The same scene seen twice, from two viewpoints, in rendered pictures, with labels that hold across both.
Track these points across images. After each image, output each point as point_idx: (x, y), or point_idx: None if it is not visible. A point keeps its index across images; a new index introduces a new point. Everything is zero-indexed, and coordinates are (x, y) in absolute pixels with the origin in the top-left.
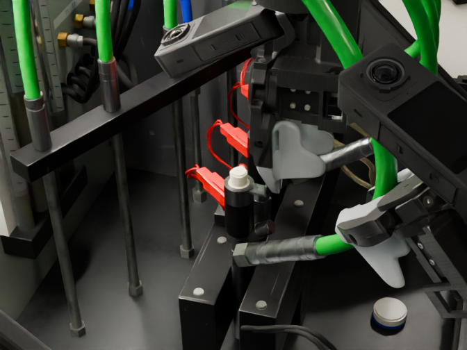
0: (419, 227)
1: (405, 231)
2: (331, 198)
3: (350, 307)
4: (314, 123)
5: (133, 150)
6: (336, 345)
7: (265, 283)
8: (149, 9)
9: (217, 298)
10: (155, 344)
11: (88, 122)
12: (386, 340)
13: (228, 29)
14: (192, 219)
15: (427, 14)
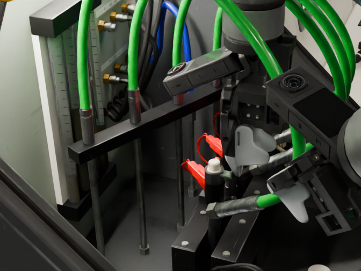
0: (311, 174)
1: (303, 177)
2: None
3: (292, 270)
4: (261, 127)
5: (149, 159)
6: None
7: (230, 241)
8: (164, 63)
9: (197, 248)
10: None
11: (119, 129)
12: None
13: (209, 65)
14: (187, 207)
15: (343, 65)
